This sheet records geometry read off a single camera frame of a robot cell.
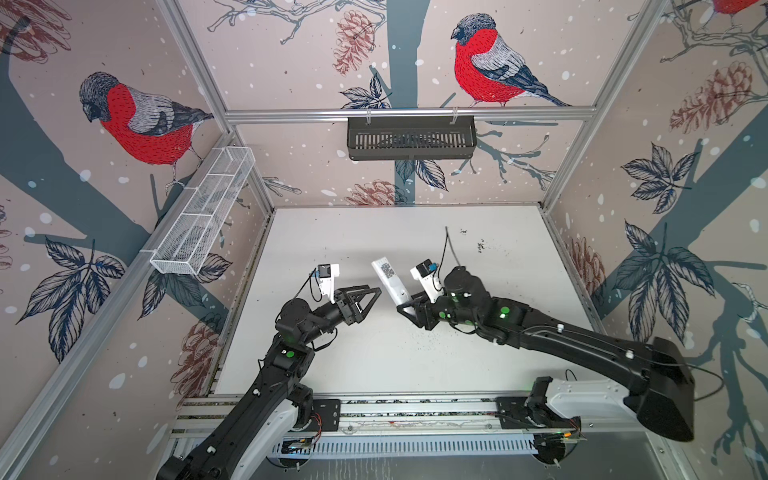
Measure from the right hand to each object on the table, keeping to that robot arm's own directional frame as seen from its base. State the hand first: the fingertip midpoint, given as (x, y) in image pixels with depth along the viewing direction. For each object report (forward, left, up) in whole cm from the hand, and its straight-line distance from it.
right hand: (400, 308), depth 72 cm
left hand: (0, +6, +6) cm, 8 cm away
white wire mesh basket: (+22, +55, +14) cm, 61 cm away
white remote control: (+5, +2, +4) cm, 7 cm away
